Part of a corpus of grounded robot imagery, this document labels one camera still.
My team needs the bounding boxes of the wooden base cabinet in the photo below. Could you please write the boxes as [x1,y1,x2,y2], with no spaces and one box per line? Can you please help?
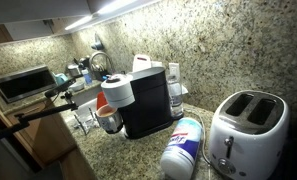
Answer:
[4,99,77,168]

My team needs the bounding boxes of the black white Nespresso coffee machine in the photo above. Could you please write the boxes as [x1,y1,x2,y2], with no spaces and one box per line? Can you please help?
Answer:
[100,66,174,140]

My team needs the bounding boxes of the white pink cutting board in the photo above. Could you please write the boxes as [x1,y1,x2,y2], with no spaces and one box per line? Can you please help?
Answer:
[131,54,152,73]

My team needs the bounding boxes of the clear plastic water bottle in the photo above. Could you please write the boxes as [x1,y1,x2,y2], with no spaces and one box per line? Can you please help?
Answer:
[166,73,184,120]

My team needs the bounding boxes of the red plastic container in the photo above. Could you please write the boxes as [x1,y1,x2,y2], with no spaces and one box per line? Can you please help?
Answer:
[96,90,109,111]

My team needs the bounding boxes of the curved silver faucet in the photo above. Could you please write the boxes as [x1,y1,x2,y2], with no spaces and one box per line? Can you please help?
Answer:
[88,50,115,81]

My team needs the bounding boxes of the blue soap bottle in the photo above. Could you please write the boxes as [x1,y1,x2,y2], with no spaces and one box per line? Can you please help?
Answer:
[81,68,93,85]

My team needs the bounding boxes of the white kitchen sink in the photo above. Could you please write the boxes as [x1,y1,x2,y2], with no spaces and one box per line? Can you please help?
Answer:
[69,84,104,118]

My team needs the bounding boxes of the white Lysol wipes canister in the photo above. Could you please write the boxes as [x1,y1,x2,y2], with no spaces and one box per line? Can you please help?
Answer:
[159,117,203,180]

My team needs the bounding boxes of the dark hanging ladle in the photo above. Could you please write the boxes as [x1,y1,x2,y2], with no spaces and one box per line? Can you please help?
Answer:
[90,33,105,52]

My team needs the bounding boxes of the black kettle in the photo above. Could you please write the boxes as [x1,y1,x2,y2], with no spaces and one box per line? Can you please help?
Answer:
[77,56,91,69]

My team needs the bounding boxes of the white bowl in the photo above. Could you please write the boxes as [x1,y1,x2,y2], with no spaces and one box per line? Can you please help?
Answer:
[67,81,86,93]

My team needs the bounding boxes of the silver metal pot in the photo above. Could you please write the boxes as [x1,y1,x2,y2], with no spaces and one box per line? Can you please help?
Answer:
[66,63,82,78]

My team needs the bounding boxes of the teal plastic object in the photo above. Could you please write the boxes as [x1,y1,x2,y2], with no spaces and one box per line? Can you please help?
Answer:
[53,72,69,86]

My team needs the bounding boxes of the long LED strip light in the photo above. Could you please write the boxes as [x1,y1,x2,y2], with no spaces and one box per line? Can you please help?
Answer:
[96,0,139,16]

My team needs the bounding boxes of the short LED strip light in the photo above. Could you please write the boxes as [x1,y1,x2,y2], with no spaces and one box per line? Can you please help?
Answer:
[63,14,94,32]

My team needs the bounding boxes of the small black metal fitting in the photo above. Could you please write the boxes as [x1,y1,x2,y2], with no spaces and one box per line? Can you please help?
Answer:
[42,19,55,29]

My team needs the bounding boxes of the white two-slot toaster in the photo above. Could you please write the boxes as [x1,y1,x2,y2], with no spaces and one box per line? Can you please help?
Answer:
[208,89,291,180]

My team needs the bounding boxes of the silver black microwave oven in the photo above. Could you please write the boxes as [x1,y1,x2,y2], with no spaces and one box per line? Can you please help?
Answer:
[0,64,58,104]

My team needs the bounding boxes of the white wall power outlet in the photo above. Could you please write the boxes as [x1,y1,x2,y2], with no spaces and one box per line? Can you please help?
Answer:
[168,62,181,79]

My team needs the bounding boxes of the white power cable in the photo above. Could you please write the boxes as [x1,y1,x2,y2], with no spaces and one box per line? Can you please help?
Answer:
[185,108,212,180]

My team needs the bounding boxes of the black stereo camera bar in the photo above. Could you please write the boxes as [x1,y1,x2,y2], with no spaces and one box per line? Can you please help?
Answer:
[43,78,77,99]

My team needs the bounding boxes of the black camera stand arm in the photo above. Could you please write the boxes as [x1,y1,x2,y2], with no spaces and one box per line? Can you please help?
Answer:
[0,89,80,146]

